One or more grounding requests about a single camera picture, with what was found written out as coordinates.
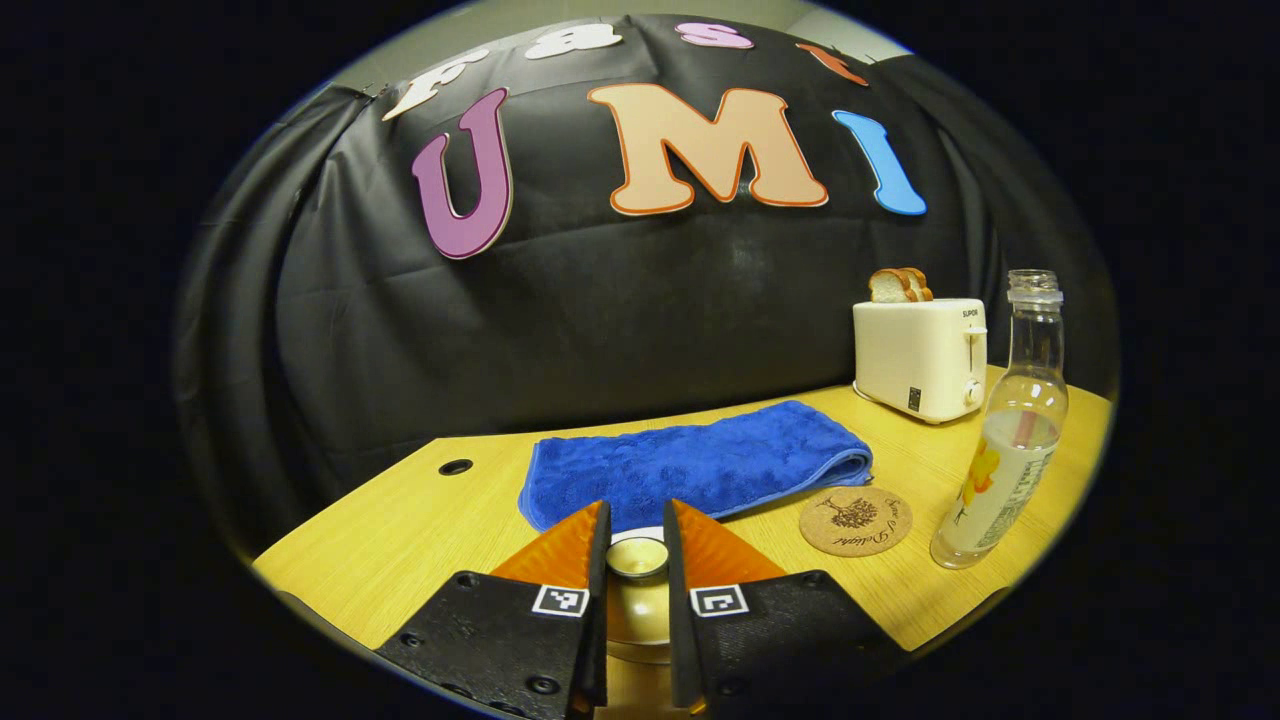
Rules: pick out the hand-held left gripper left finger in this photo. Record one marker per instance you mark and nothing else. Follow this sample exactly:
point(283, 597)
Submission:
point(597, 640)

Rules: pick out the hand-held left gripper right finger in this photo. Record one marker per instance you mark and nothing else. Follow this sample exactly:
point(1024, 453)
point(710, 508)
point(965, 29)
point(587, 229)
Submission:
point(680, 640)

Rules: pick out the cream teacup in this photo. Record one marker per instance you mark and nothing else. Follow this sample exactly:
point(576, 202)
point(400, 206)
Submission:
point(638, 654)

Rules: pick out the cream teacup lid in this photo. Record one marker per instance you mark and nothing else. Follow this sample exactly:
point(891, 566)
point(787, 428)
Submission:
point(637, 600)

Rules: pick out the round cork coaster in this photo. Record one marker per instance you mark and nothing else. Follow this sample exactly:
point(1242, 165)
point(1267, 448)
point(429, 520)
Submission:
point(855, 522)

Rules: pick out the clear water bottle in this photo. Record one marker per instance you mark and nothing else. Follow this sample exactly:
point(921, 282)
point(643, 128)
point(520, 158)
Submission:
point(1000, 480)

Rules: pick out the blue towel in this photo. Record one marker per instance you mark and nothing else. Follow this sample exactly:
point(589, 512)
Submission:
point(700, 460)

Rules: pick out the black backdrop cloth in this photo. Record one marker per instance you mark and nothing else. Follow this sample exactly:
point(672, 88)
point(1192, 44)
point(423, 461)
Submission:
point(500, 330)

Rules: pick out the white toaster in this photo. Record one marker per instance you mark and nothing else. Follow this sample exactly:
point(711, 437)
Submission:
point(915, 360)

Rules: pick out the bread slice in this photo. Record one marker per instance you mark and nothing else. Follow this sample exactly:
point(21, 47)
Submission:
point(888, 287)
point(922, 285)

